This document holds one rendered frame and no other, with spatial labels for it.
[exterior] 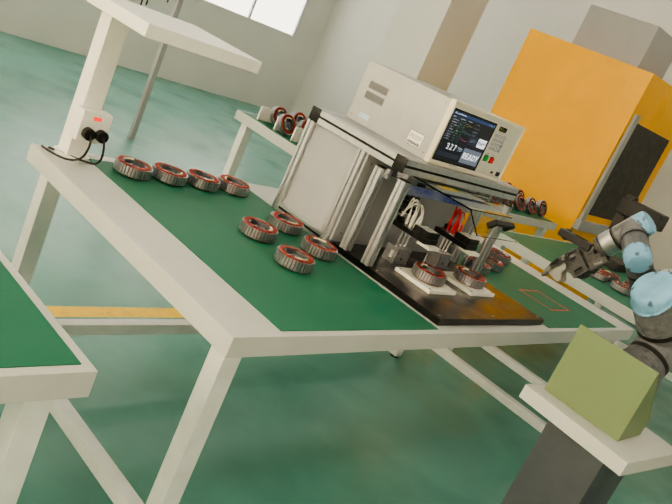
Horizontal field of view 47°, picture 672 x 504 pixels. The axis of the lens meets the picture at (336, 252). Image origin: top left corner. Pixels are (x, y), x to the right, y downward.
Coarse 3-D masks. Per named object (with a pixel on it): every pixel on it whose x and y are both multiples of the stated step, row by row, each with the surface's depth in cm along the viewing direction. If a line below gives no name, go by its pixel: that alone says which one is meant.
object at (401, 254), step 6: (390, 246) 247; (396, 246) 247; (402, 246) 250; (384, 252) 248; (396, 252) 245; (402, 252) 247; (408, 252) 250; (384, 258) 248; (390, 258) 247; (396, 258) 247; (402, 258) 249; (402, 264) 251
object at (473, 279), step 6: (456, 270) 258; (462, 270) 256; (468, 270) 262; (456, 276) 256; (462, 276) 255; (468, 276) 254; (474, 276) 262; (480, 276) 260; (462, 282) 255; (468, 282) 254; (474, 282) 254; (480, 282) 254; (474, 288) 255; (480, 288) 256
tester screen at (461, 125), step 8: (456, 112) 232; (456, 120) 234; (464, 120) 236; (472, 120) 239; (480, 120) 242; (448, 128) 233; (456, 128) 236; (464, 128) 238; (472, 128) 241; (480, 128) 244; (488, 128) 247; (448, 136) 235; (456, 136) 238; (464, 136) 240; (480, 136) 246; (488, 136) 249; (440, 144) 234; (456, 144) 240; (464, 144) 242; (448, 152) 239; (456, 152) 242; (480, 152) 251; (448, 160) 241; (456, 160) 244
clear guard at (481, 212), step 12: (420, 180) 232; (444, 192) 227; (456, 192) 238; (468, 204) 225; (480, 204) 235; (480, 216) 222; (492, 216) 228; (504, 216) 234; (480, 228) 220; (492, 228) 226; (504, 240) 230; (516, 240) 235
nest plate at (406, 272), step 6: (396, 270) 240; (402, 270) 239; (408, 270) 242; (408, 276) 237; (414, 276) 239; (414, 282) 235; (420, 282) 235; (426, 288) 232; (432, 288) 235; (438, 288) 237; (444, 288) 240; (450, 288) 243; (444, 294) 238; (450, 294) 241
